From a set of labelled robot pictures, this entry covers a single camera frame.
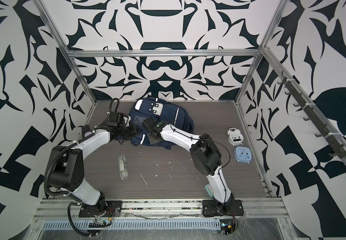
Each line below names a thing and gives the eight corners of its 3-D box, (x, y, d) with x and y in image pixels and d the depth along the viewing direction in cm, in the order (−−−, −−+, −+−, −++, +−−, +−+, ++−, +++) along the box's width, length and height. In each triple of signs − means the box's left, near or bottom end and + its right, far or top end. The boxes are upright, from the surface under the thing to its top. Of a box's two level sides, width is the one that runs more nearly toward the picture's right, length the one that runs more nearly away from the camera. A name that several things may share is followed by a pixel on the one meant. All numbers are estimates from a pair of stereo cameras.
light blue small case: (236, 163, 90) (238, 160, 87) (232, 149, 96) (234, 146, 93) (251, 163, 90) (254, 160, 87) (247, 149, 96) (249, 146, 93)
